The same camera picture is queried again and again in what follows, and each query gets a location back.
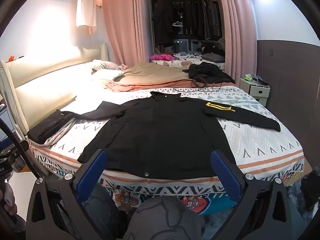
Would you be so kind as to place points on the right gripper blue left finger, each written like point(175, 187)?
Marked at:
point(88, 175)

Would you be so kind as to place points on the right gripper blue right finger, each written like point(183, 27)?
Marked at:
point(229, 175)

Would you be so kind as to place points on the black jacket with yellow patch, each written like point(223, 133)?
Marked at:
point(166, 136)

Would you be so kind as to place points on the black clothes pile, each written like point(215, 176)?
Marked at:
point(207, 73)

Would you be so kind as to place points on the magenta clothing item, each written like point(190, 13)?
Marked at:
point(162, 57)

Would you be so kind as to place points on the person's left hand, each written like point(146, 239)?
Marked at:
point(9, 199)

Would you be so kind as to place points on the patterned white bedspread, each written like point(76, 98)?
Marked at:
point(265, 153)

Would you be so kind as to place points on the white nightstand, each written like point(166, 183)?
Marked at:
point(257, 91)

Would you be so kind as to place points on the green object on nightstand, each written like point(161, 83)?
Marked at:
point(248, 77)

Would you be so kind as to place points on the cream padded headboard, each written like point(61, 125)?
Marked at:
point(33, 87)

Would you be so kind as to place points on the white pillow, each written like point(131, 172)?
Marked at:
point(106, 70)

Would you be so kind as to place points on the tan and rust blanket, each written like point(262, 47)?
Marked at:
point(152, 76)

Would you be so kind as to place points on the pink curtain right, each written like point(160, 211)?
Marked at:
point(240, 38)

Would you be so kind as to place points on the pink curtain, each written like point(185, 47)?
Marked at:
point(240, 38)
point(125, 25)

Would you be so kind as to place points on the white hanging garment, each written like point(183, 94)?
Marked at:
point(86, 15)

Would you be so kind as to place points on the pink curtain left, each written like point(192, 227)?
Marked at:
point(125, 25)

